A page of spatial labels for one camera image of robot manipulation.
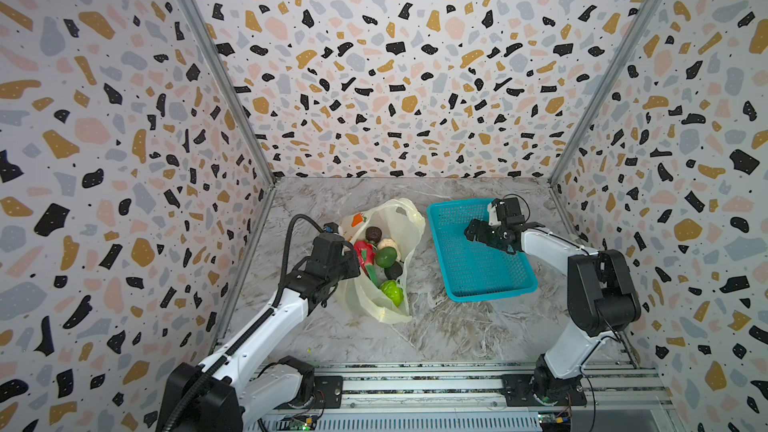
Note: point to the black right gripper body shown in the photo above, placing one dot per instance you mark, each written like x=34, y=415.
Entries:
x=483, y=233

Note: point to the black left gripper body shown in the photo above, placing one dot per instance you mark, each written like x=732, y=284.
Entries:
x=346, y=267

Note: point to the red dragon fruit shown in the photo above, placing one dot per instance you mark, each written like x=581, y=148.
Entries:
x=365, y=253

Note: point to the dark purple mangosteen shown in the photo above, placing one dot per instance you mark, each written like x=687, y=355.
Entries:
x=373, y=235

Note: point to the green lime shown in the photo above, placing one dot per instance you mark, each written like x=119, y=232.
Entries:
x=385, y=257

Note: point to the dark avocado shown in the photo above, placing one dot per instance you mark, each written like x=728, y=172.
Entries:
x=394, y=272

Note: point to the bright green custard apple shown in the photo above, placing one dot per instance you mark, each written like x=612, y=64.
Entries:
x=392, y=290

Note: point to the cream plastic bag orange print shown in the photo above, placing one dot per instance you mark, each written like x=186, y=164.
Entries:
x=399, y=220

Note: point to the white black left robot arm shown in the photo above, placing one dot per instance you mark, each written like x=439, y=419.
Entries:
x=235, y=386

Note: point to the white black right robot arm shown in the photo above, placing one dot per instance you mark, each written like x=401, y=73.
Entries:
x=601, y=302

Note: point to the teal plastic basket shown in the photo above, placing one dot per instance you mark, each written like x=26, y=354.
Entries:
x=472, y=271

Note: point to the green circuit board left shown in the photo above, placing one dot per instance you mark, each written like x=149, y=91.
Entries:
x=298, y=423

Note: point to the green circuit board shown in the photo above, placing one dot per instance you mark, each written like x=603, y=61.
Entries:
x=554, y=422
x=298, y=423

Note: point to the green circuit board right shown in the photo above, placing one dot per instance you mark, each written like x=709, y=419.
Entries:
x=554, y=422

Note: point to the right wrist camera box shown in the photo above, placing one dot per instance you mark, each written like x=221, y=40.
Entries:
x=493, y=219

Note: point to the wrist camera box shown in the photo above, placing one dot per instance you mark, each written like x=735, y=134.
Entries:
x=493, y=219
x=332, y=227

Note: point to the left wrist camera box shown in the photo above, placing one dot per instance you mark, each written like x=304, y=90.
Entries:
x=332, y=227

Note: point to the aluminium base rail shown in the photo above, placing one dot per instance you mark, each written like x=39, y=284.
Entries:
x=468, y=397

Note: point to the aluminium right corner post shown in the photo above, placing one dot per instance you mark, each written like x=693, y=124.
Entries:
x=623, y=54

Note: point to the aluminium corner post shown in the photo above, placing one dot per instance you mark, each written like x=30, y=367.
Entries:
x=212, y=58
x=623, y=54

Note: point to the aluminium left corner post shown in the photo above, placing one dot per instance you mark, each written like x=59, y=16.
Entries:
x=212, y=58

